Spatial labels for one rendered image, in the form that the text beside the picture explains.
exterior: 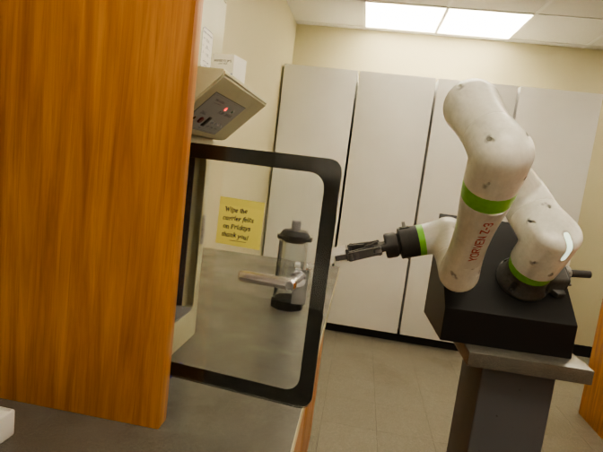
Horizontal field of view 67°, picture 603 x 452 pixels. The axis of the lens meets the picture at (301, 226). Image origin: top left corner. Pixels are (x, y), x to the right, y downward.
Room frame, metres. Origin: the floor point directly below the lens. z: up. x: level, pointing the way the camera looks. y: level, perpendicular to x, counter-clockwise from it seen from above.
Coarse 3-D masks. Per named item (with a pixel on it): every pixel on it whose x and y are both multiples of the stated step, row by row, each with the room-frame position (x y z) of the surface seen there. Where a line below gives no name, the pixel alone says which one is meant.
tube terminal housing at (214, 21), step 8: (208, 0) 0.96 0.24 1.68; (216, 0) 1.01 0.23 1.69; (208, 8) 0.97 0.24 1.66; (216, 8) 1.01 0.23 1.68; (224, 8) 1.07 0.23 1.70; (208, 16) 0.97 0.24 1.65; (216, 16) 1.02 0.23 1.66; (224, 16) 1.07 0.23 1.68; (208, 24) 0.98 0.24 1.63; (216, 24) 1.02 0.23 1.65; (216, 32) 1.03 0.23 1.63; (200, 40) 0.94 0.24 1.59; (216, 40) 1.03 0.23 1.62; (200, 48) 0.94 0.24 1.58; (216, 48) 1.04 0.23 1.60; (200, 56) 0.95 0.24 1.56; (192, 136) 0.94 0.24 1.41; (200, 136) 0.99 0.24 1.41
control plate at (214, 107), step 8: (216, 96) 0.80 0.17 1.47; (224, 96) 0.83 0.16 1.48; (208, 104) 0.80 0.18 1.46; (216, 104) 0.83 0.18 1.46; (224, 104) 0.86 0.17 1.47; (232, 104) 0.89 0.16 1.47; (200, 112) 0.81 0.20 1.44; (208, 112) 0.84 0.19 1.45; (216, 112) 0.87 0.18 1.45; (224, 112) 0.90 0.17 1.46; (216, 120) 0.91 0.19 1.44; (224, 120) 0.94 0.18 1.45; (192, 128) 0.85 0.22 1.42; (200, 128) 0.88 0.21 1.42; (208, 128) 0.92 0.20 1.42; (216, 128) 0.95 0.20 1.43
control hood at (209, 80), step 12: (204, 72) 0.75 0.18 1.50; (216, 72) 0.75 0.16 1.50; (204, 84) 0.75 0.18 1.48; (216, 84) 0.76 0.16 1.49; (228, 84) 0.79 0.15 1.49; (240, 84) 0.84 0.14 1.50; (204, 96) 0.76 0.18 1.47; (228, 96) 0.84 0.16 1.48; (240, 96) 0.89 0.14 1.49; (252, 96) 0.94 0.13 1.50; (252, 108) 1.01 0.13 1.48; (240, 120) 1.03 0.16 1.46; (192, 132) 0.88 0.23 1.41; (204, 132) 0.92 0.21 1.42; (228, 132) 1.04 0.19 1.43
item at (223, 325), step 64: (192, 192) 0.75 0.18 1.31; (256, 192) 0.72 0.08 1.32; (320, 192) 0.70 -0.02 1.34; (192, 256) 0.74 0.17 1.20; (256, 256) 0.72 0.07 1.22; (320, 256) 0.69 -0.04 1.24; (192, 320) 0.74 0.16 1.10; (256, 320) 0.72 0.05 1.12; (320, 320) 0.69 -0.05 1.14; (256, 384) 0.71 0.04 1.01
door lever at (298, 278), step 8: (240, 272) 0.67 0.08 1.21; (248, 272) 0.67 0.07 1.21; (256, 272) 0.68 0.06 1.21; (296, 272) 0.70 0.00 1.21; (240, 280) 0.67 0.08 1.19; (248, 280) 0.67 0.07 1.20; (256, 280) 0.66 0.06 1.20; (264, 280) 0.66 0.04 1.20; (272, 280) 0.66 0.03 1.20; (280, 280) 0.66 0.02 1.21; (288, 280) 0.65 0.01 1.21; (296, 280) 0.66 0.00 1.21; (304, 280) 0.70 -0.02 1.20; (280, 288) 0.66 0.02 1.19; (288, 288) 0.65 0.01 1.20
